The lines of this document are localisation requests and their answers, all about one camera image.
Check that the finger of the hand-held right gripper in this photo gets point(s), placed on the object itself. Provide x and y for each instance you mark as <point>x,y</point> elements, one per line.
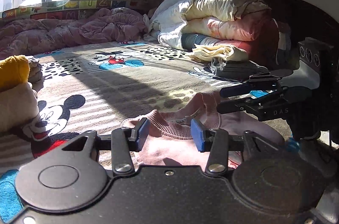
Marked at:
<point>233,106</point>
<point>234,91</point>

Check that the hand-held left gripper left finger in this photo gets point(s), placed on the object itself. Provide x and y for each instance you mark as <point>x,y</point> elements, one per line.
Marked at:
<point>143,132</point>

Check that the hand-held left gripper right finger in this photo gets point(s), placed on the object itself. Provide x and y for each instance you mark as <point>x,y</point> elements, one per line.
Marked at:
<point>197,136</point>

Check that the pink sweatshirt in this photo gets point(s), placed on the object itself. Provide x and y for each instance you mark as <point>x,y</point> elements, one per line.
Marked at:
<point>169,149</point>

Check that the dark grey folded garment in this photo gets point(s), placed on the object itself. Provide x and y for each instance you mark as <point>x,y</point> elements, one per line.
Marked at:
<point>235,70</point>

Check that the pale yellow folded cloth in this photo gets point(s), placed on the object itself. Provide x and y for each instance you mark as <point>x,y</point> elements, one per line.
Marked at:
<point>217,53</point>

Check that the cartoon printed blanket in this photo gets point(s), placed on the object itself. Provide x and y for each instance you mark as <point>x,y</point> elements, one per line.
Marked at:
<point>119,81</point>

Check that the dark headboard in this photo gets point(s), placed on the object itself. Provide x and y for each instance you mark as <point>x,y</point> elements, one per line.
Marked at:
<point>304,17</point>

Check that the grey-blue folded bedding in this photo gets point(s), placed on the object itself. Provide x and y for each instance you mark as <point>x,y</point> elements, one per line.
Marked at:
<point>196,41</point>

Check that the pink floral quilt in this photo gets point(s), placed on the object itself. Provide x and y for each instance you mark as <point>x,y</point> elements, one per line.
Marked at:
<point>227,28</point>

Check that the cream quilt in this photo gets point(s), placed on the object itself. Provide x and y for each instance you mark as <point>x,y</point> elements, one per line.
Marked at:
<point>225,5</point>

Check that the white quilt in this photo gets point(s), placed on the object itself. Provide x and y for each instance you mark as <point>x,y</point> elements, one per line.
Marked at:
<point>169,28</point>

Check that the purple quilt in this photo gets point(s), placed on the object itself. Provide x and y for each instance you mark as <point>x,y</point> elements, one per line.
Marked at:
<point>79,30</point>

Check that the beige-grey folded garment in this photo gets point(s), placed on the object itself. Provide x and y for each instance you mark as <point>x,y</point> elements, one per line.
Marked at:
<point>34,70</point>

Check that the cream folded garment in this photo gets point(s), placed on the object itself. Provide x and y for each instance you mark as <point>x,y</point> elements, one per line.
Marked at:
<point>16,107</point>

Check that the colourful alphabet play mat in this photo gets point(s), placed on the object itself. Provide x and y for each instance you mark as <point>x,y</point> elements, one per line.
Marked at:
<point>79,5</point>

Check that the yellow folded garment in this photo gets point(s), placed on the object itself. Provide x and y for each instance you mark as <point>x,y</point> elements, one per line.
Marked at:
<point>13,73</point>

